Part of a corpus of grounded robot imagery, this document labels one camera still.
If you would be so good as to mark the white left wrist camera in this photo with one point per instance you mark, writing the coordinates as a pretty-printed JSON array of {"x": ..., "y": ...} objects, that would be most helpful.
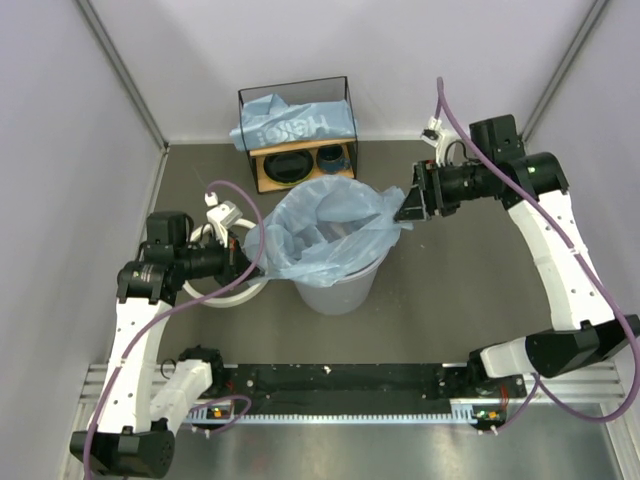
[{"x": 221, "y": 216}]

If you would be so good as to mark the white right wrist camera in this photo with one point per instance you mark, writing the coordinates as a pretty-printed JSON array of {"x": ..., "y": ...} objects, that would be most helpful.
[{"x": 438, "y": 137}]

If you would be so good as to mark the light blue trash bag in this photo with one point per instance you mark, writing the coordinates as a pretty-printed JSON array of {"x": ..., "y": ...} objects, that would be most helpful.
[
  {"x": 326, "y": 229},
  {"x": 270, "y": 121}
]

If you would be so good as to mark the black wire wooden shelf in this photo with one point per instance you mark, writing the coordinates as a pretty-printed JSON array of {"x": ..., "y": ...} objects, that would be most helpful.
[{"x": 326, "y": 89}]

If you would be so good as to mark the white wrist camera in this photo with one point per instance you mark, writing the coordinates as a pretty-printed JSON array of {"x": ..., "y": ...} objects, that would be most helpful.
[
  {"x": 438, "y": 137},
  {"x": 221, "y": 216}
]

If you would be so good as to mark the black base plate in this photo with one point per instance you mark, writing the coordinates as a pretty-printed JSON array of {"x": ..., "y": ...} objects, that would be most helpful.
[{"x": 358, "y": 388}]

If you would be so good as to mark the dark blue mug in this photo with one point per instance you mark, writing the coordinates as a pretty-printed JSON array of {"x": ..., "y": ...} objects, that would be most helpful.
[{"x": 332, "y": 159}]

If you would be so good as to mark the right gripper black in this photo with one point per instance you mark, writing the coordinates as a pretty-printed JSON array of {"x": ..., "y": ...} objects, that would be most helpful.
[{"x": 426, "y": 176}]

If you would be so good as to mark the white grey trash bin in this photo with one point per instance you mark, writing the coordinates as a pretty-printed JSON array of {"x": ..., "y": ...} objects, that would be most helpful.
[{"x": 344, "y": 296}]

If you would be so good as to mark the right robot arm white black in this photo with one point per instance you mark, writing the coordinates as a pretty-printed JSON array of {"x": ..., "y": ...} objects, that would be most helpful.
[{"x": 584, "y": 330}]

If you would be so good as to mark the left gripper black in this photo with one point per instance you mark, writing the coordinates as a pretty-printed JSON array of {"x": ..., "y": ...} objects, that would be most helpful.
[{"x": 235, "y": 261}]

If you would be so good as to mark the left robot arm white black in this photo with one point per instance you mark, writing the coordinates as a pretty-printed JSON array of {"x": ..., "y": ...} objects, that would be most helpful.
[{"x": 133, "y": 429}]

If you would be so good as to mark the black plate green rim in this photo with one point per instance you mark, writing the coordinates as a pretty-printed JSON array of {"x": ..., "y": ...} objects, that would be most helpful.
[{"x": 289, "y": 168}]

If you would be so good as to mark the slotted grey cable duct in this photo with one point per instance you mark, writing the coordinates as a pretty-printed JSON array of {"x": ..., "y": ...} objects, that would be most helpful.
[{"x": 456, "y": 413}]

